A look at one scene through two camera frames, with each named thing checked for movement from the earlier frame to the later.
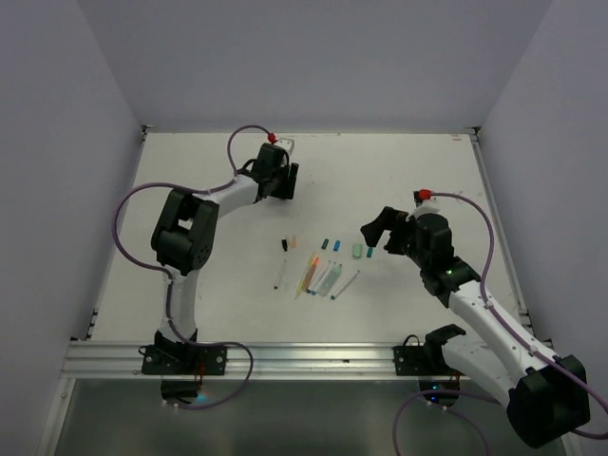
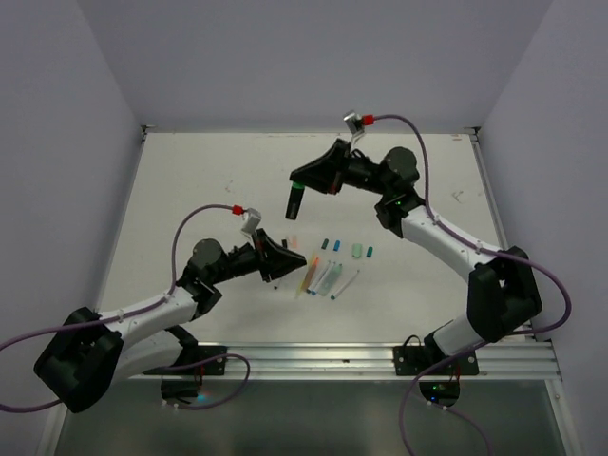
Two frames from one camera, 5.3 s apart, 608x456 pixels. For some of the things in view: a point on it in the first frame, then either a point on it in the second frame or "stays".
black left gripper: x=285 y=190 → x=276 y=260
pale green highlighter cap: x=357 y=250 stays
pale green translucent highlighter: x=331 y=280 stays
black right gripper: x=373 y=230 → x=326 y=173
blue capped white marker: x=313 y=292 stays
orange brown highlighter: x=313 y=271 stays
